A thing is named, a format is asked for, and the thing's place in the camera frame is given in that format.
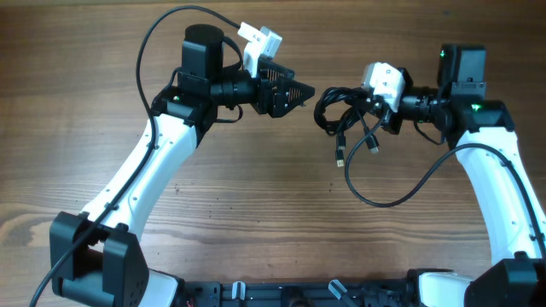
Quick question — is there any black usb cable bundle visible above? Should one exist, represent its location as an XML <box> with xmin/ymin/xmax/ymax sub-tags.
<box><xmin>313</xmin><ymin>86</ymin><xmax>380</xmax><ymax>168</ymax></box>

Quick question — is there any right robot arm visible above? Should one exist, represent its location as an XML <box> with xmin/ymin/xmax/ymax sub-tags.
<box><xmin>362</xmin><ymin>44</ymin><xmax>545</xmax><ymax>306</ymax></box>

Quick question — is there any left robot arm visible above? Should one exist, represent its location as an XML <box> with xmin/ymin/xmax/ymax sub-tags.
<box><xmin>49</xmin><ymin>23</ymin><xmax>315</xmax><ymax>306</ymax></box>

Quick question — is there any left black camera cable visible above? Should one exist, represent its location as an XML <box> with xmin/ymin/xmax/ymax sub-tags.
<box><xmin>28</xmin><ymin>4</ymin><xmax>242</xmax><ymax>307</ymax></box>

